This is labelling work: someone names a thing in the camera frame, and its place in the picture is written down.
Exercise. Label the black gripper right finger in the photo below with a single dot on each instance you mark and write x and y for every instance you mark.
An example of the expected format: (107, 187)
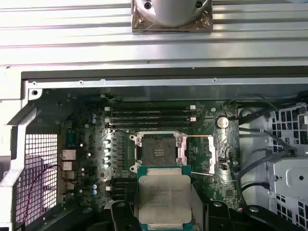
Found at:
(216, 216)

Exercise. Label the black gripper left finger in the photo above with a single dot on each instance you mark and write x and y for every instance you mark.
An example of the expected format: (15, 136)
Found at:
(120, 216)

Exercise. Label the silver green CPU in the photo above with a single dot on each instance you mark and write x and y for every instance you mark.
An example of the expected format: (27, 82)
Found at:
(163, 192)

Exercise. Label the CPU socket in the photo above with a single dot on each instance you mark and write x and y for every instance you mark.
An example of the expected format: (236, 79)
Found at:
(158, 149)

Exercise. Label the green motherboard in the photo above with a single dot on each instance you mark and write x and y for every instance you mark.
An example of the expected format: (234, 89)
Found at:
(207, 185)

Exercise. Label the metal port block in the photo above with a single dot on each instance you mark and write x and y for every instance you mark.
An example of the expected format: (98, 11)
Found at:
(70, 186)
(69, 154)
(69, 175)
(68, 165)

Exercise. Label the metal disk bay cage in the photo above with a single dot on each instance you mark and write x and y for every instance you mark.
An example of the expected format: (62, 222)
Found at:
(293, 178)

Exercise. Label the blue port connector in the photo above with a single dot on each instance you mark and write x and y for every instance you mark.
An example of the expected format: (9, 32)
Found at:
(71, 139)

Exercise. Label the round coin cell battery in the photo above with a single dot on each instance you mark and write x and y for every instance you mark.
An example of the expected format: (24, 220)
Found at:
(222, 122)

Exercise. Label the black grey PC case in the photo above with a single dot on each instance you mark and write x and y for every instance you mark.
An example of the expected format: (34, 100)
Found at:
(144, 83)

